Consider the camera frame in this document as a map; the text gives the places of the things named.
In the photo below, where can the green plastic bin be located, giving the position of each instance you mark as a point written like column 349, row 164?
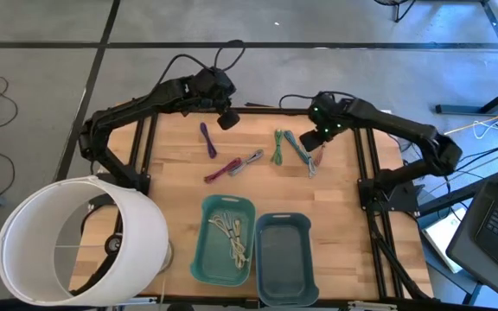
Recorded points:
column 208, row 268

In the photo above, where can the blue-grey plastic bin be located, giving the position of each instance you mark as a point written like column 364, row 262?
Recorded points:
column 283, row 259

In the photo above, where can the dark grey laptop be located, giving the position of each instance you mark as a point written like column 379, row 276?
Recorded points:
column 491, row 242

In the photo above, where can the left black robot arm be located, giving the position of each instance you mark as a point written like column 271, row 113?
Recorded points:
column 115, row 116

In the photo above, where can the black desk frame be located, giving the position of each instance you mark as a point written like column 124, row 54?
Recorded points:
column 497, row 30

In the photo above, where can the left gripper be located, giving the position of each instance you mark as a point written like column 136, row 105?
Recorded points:
column 228, row 119

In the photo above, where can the black aluminium table frame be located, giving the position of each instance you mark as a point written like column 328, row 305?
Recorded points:
column 257, row 110

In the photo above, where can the silver metal bracket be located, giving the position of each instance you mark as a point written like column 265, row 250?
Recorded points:
column 370, row 306

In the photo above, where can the white round lampshade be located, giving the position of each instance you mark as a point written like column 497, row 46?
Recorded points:
column 145, row 242

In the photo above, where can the white book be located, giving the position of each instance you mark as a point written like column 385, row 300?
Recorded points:
column 445, row 235

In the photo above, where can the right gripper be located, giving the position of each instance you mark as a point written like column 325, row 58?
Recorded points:
column 320, row 137

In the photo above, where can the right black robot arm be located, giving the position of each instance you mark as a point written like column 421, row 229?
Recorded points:
column 404, row 125

